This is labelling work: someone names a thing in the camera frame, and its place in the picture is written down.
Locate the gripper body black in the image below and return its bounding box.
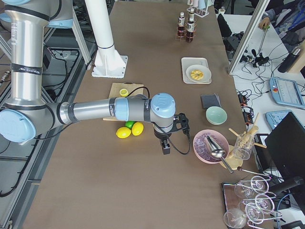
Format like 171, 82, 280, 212
153, 113, 190, 142

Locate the tea bottle dark red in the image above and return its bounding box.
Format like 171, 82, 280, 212
177, 12, 185, 38

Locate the white serving tray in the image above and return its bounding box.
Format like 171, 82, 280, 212
181, 57, 212, 84

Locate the tea bottle in rack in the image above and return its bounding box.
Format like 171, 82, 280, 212
186, 18, 195, 42

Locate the black glass tray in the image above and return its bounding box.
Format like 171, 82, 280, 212
222, 183, 274, 212

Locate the yellow lemon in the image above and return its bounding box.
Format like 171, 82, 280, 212
132, 122, 144, 136
116, 126, 132, 139

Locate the pink bowl with ice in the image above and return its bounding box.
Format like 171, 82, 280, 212
193, 129, 229, 164

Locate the grey folded cloth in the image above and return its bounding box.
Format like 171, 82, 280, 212
201, 94, 221, 109

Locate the mint green bowl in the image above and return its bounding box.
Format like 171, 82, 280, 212
206, 106, 227, 125

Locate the green lime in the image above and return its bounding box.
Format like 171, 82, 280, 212
125, 121, 136, 129

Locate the metal ice scoop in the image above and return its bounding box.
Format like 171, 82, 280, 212
205, 135, 234, 174

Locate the white plate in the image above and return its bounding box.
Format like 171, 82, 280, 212
186, 64, 212, 83

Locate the wooden cutting board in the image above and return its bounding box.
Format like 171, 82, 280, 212
103, 83, 144, 121

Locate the half lemon slice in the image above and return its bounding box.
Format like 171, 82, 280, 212
119, 88, 129, 97

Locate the wooden cup tree stand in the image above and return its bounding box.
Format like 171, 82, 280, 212
226, 113, 267, 163

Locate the glass jar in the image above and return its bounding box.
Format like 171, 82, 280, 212
233, 134, 254, 160

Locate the wine glass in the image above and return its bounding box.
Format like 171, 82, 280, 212
223, 208, 247, 229
238, 194, 275, 214
245, 203, 283, 224
234, 176, 269, 198

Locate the teach pendant tablet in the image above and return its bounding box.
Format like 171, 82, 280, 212
269, 77, 305, 109
265, 110, 299, 130

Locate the black monitor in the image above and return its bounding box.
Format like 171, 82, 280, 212
265, 112, 305, 179

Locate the black thermos bottle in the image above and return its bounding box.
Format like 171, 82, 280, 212
278, 46, 301, 73

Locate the ring pastry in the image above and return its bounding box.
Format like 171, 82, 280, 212
190, 70, 204, 81

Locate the copper wire bottle rack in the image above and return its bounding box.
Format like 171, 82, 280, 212
175, 22, 197, 41

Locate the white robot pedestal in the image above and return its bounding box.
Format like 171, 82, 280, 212
85, 0, 128, 79

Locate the white wire cup rack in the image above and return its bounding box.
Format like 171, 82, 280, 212
187, 0, 209, 18

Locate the aluminium frame post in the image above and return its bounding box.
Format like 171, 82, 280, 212
228, 0, 270, 75

